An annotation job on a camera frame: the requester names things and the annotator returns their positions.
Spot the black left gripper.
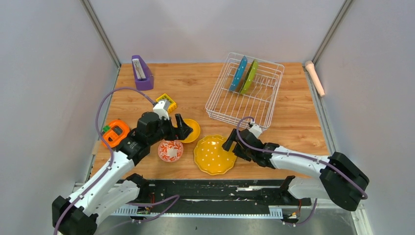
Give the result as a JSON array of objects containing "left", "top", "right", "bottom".
[{"left": 148, "top": 113, "right": 193, "bottom": 145}]

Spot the yellow ribbed bowl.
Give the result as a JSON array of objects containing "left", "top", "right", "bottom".
[{"left": 181, "top": 118, "right": 201, "bottom": 143}]

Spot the white orange patterned bowl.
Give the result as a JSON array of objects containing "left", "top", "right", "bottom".
[{"left": 158, "top": 140, "right": 184, "bottom": 163}]

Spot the yellow dotted plate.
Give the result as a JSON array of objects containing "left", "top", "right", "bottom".
[{"left": 193, "top": 135, "right": 237, "bottom": 176}]

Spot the white wire dish rack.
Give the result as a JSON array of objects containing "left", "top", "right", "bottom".
[{"left": 205, "top": 52, "right": 285, "bottom": 131}]

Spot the green dotted plate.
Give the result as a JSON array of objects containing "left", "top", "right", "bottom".
[{"left": 239, "top": 59, "right": 258, "bottom": 94}]

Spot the blue dotted plate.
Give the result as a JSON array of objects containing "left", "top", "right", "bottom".
[{"left": 229, "top": 56, "right": 248, "bottom": 92}]

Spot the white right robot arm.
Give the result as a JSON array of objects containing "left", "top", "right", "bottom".
[{"left": 222, "top": 128, "right": 369, "bottom": 211}]

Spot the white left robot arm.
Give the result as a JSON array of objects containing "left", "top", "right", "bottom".
[{"left": 52, "top": 112, "right": 193, "bottom": 235}]

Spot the yellow green toy block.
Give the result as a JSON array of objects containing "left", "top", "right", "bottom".
[{"left": 156, "top": 93, "right": 178, "bottom": 114}]

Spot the purple metronome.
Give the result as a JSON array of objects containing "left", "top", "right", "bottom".
[{"left": 131, "top": 55, "right": 154, "bottom": 91}]

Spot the green toy piece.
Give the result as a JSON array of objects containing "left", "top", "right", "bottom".
[{"left": 99, "top": 125, "right": 111, "bottom": 138}]

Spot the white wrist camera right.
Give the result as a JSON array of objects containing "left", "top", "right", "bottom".
[{"left": 248, "top": 122, "right": 262, "bottom": 139}]

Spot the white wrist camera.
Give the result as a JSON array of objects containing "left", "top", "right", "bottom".
[
  {"left": 153, "top": 99, "right": 170, "bottom": 120},
  {"left": 248, "top": 122, "right": 262, "bottom": 139}
]

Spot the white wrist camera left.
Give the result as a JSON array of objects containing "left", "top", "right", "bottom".
[{"left": 153, "top": 99, "right": 170, "bottom": 120}]

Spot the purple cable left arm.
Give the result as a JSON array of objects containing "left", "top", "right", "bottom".
[{"left": 53, "top": 87, "right": 181, "bottom": 235}]

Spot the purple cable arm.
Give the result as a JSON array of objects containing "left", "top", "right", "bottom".
[
  {"left": 53, "top": 87, "right": 181, "bottom": 235},
  {"left": 236, "top": 116, "right": 369, "bottom": 227}
]

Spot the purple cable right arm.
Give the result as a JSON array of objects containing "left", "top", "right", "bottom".
[{"left": 236, "top": 116, "right": 369, "bottom": 227}]

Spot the pink cylinder handle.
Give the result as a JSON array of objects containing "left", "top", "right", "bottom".
[{"left": 304, "top": 61, "right": 325, "bottom": 97}]

